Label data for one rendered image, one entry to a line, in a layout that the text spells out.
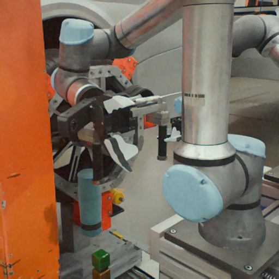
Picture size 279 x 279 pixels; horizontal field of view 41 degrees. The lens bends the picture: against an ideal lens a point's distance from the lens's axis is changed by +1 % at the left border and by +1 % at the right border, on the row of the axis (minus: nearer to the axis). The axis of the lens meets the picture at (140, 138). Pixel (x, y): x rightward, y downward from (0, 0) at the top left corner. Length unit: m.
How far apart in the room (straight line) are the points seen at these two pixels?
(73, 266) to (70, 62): 0.87
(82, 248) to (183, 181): 1.29
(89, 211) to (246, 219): 0.77
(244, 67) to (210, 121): 3.19
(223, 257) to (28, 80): 0.62
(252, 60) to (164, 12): 2.98
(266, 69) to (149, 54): 1.99
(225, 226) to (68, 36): 0.54
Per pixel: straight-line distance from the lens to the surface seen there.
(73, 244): 1.87
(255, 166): 0.80
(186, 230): 0.91
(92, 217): 1.48
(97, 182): 1.30
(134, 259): 2.01
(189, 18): 0.65
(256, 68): 3.82
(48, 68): 1.47
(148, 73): 2.02
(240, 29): 1.41
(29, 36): 0.99
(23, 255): 1.13
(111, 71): 1.54
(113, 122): 0.77
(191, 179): 0.66
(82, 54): 0.89
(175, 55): 2.17
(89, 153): 1.68
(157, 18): 0.87
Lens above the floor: 1.28
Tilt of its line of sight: 17 degrees down
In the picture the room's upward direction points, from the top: straight up
